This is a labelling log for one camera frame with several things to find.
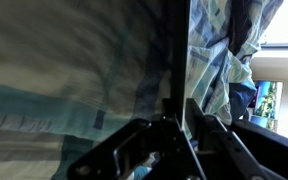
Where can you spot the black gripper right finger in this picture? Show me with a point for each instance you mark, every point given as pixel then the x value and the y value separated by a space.
pixel 241 151

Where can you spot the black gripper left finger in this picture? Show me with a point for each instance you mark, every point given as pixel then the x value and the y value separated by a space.
pixel 120 154

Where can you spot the blue checkered bed quilt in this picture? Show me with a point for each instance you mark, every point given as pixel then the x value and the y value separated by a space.
pixel 72 72

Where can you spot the black garment on bed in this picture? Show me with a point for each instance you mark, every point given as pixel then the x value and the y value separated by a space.
pixel 240 24

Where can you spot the colourful items on shelf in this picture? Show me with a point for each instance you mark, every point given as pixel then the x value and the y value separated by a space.
pixel 266 104

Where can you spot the bright window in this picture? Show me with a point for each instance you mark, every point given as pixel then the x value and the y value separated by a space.
pixel 277 32

